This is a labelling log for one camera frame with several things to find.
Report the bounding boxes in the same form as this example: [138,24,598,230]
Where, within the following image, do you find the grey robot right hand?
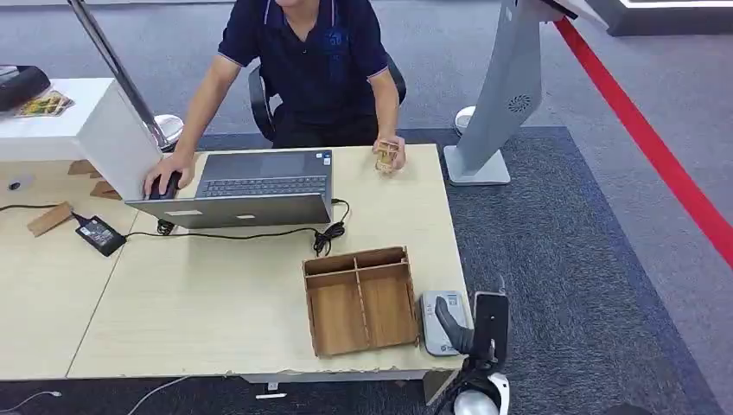
[433,276,512,371]

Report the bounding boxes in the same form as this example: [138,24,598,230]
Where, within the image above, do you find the person's right hand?
[143,153,196,200]

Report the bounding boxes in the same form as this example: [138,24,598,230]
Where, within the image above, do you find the person's left hand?
[372,135,408,176]

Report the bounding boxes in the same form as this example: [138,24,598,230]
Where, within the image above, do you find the black computer mouse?
[149,171,183,201]

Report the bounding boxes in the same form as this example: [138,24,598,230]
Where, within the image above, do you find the wooden compartment box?
[302,246,421,359]

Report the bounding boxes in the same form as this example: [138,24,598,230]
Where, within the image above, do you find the white cabinet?
[0,77,164,202]

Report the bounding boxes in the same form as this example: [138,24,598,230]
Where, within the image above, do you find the pale grey card pack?
[419,290,469,357]

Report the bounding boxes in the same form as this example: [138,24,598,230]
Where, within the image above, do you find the white round base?
[454,105,477,137]

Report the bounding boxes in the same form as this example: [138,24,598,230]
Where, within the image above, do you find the small wooden piece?
[67,159,103,179]

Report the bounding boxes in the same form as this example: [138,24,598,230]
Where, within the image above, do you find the dark grey rug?
[0,125,723,415]

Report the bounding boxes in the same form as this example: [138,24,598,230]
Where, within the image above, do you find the black power adapter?
[74,215,128,258]

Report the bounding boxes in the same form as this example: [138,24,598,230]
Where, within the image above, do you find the grey laptop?
[125,150,335,231]

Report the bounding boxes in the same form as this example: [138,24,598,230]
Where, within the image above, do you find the black office chair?
[247,54,408,144]

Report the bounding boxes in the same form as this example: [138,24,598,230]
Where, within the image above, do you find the metal pole with round base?
[66,0,184,154]

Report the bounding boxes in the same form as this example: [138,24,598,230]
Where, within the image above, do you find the person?
[143,0,408,200]

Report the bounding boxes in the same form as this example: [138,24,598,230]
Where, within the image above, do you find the long wooden block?
[26,201,74,239]

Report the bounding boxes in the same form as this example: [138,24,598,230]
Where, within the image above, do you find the grey kiosk stand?
[443,0,609,188]

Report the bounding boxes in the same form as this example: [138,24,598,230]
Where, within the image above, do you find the yellow printed pamphlet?
[14,89,76,119]

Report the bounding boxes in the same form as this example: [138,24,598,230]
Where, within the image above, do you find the black bag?
[0,64,52,113]

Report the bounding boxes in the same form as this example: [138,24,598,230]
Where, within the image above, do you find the dark lit platform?
[583,0,733,37]

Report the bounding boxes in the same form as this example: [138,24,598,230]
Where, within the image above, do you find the black laptop charger cable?
[124,198,352,259]

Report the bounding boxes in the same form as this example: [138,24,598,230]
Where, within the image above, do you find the black mains cord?
[0,203,87,226]

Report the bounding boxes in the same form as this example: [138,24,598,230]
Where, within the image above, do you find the thin white cable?
[0,392,62,415]
[126,375,190,415]

